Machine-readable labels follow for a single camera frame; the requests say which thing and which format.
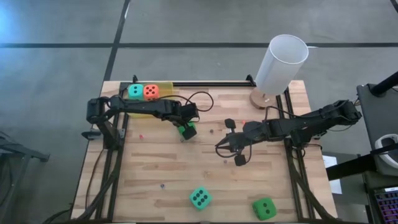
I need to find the orange foam die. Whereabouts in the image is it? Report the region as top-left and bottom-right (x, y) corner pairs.
(143, 83), (160, 101)

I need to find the black beam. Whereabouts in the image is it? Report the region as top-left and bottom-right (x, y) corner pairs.
(325, 145), (398, 182)

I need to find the white ring-shaped device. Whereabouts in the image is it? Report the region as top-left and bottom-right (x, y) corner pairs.
(374, 133), (398, 170)

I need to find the green foam die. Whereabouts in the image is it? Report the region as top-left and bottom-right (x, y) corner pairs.
(251, 197), (277, 222)
(177, 121), (197, 135)

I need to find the black left camera cable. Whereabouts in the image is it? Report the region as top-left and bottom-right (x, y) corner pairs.
(169, 91), (215, 113)

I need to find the dark grey cart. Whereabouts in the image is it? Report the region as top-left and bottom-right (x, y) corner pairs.
(356, 83), (398, 147)

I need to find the white shade table lamp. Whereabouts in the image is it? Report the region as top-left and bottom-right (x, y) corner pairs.
(249, 34), (310, 110)

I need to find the white paper sheet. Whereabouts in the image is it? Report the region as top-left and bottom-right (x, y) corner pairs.
(322, 154), (343, 195)

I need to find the yellow translucent plastic bin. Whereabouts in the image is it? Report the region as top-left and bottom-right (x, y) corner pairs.
(127, 82), (174, 119)

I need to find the teal foam die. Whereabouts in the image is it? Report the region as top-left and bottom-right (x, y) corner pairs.
(188, 185), (214, 212)
(127, 83), (145, 101)

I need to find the grey metal stand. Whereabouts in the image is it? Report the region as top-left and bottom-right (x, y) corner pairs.
(0, 136), (50, 220)

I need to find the black pole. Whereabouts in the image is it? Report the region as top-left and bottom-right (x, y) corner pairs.
(371, 70), (398, 96)

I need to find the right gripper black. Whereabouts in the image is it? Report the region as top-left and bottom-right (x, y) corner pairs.
(215, 118), (271, 167)

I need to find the keyboard with coloured keys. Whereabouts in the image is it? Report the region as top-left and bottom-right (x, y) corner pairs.
(374, 185), (398, 224)

